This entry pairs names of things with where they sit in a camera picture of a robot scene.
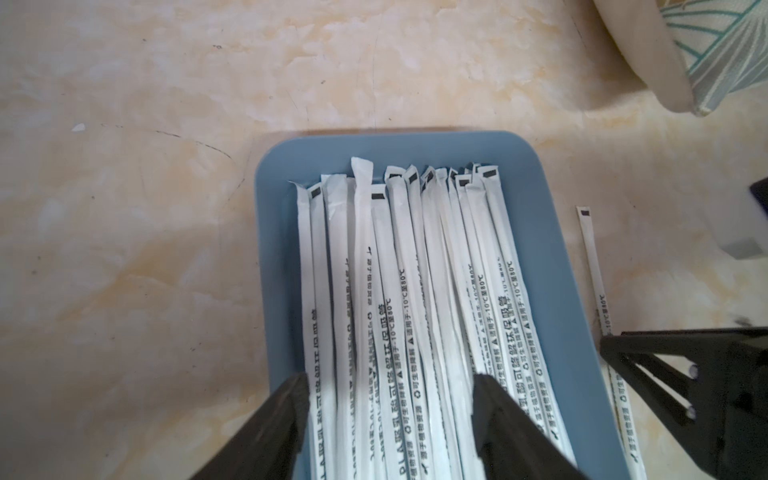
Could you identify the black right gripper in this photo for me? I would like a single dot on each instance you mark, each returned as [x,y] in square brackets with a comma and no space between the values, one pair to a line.
[708,387]

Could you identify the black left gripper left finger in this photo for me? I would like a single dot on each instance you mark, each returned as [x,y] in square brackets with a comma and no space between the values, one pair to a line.
[269,442]

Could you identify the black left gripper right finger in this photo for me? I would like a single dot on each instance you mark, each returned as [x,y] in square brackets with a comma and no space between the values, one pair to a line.
[507,440]

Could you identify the white straw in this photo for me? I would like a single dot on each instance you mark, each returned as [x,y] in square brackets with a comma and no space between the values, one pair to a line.
[336,202]
[454,366]
[369,453]
[542,400]
[318,359]
[618,388]
[418,462]

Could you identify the blue storage box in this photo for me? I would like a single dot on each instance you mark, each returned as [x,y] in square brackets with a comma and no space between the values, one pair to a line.
[557,310]

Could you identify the geometric patterned cushion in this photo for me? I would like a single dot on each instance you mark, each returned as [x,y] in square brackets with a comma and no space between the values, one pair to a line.
[691,54]

